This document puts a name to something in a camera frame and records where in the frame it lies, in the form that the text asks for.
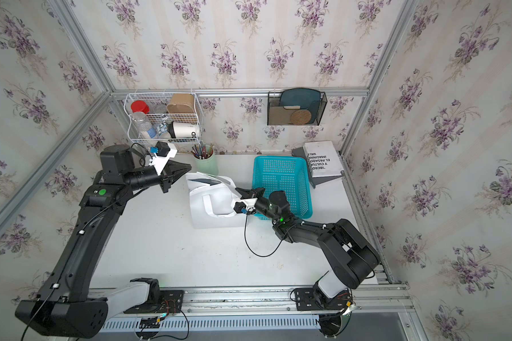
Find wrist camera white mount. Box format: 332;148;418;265
149;141;178;175
233;198;257;215

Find teal plastic basket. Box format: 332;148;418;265
252;156;313;219

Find green pencil cup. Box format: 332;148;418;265
191;143;219;176

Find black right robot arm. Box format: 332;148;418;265
233;188;381;301

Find white book black text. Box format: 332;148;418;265
303;141;343;178

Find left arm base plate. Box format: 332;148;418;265
124;290;185;314

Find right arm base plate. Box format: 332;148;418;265
289;288;354;311

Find white wire wall basket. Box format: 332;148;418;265
123;92;203;146

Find teal plate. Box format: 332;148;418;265
280;88;321;109

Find white insulated delivery bag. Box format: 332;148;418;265
186;172;245;230

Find round cork coaster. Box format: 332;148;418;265
290;109;312;125

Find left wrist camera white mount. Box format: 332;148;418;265
149;141;178;175

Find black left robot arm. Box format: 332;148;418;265
15;142;191;339

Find red lidded jar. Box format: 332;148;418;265
130;100;150;115

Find white cylinder canister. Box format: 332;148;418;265
168;122;201;139

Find black mesh wall holder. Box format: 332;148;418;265
267;90;328;126

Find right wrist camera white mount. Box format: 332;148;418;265
233;198;257;215

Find clear plastic bottle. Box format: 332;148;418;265
132;112;156;139

